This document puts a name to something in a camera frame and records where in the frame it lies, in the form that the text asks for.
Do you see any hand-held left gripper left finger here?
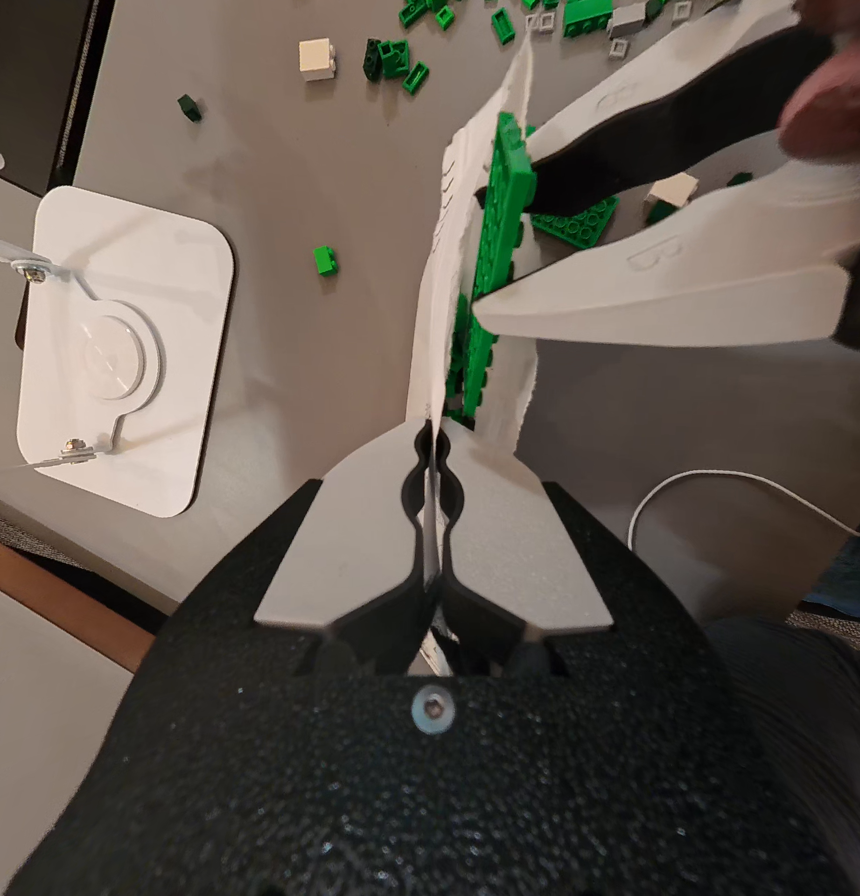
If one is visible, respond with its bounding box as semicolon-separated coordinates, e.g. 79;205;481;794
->
253;419;441;676

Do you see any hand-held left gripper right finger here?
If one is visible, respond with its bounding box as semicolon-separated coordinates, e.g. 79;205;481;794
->
435;420;614;678

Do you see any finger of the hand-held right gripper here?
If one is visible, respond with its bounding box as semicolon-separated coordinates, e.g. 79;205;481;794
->
475;0;837;218
472;150;860;344

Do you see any long green toy plate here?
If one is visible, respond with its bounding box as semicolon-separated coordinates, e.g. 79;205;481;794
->
461;112;540;421

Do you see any white printed paper bag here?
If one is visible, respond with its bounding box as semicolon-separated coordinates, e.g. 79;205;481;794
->
409;31;543;676

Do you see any grey desk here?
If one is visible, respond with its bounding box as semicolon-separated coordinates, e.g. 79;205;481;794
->
0;0;860;617

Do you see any wood-edged pale desk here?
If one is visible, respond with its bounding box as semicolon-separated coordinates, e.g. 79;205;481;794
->
0;528;158;896

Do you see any person's right hand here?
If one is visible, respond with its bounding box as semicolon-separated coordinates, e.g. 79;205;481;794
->
780;0;860;162

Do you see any large white toy brick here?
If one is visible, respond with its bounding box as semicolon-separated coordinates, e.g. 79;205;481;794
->
645;171;700;207

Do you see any white book stand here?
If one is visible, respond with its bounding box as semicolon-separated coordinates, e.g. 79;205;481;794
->
0;234;166;469

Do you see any person's trousered leg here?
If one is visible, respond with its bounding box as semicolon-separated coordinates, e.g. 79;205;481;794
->
703;609;860;896

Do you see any grey felt divider strip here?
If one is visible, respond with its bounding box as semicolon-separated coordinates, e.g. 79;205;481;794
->
0;505;182;634

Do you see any small white toy brick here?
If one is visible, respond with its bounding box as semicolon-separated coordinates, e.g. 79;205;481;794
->
298;38;337;84

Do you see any white cable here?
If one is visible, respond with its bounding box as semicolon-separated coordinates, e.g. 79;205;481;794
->
629;470;860;561

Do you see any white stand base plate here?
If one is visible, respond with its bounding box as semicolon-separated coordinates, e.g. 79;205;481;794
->
17;185;236;519

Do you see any black desk cable cover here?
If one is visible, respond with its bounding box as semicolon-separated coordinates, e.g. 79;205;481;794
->
0;0;117;198

